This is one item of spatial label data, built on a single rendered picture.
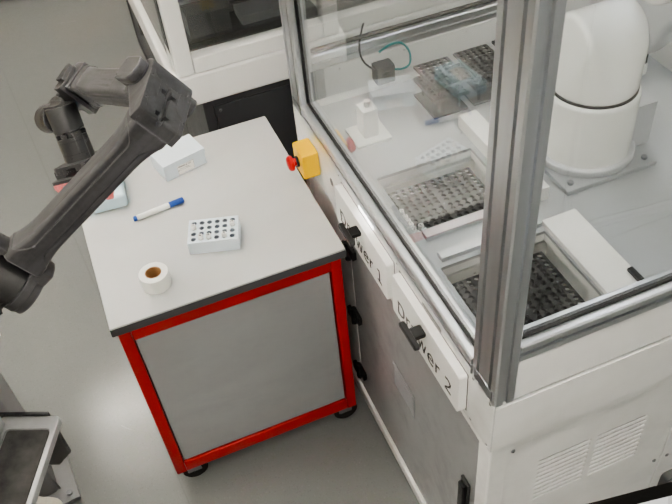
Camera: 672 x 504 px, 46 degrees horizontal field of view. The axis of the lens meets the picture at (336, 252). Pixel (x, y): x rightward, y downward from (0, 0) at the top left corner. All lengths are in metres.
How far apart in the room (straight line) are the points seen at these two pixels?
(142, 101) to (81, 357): 1.83
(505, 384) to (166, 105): 0.71
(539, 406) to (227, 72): 1.36
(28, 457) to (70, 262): 1.92
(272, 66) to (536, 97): 1.53
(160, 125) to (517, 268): 0.54
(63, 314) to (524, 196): 2.25
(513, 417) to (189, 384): 0.95
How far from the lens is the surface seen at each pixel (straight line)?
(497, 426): 1.48
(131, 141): 1.18
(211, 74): 2.37
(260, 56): 2.40
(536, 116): 0.99
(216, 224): 2.00
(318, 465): 2.46
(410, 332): 1.56
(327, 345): 2.19
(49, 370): 2.91
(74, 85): 1.55
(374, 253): 1.71
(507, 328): 1.26
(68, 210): 1.24
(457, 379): 1.48
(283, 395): 2.29
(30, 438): 1.41
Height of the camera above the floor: 2.12
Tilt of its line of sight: 45 degrees down
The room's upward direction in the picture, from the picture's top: 6 degrees counter-clockwise
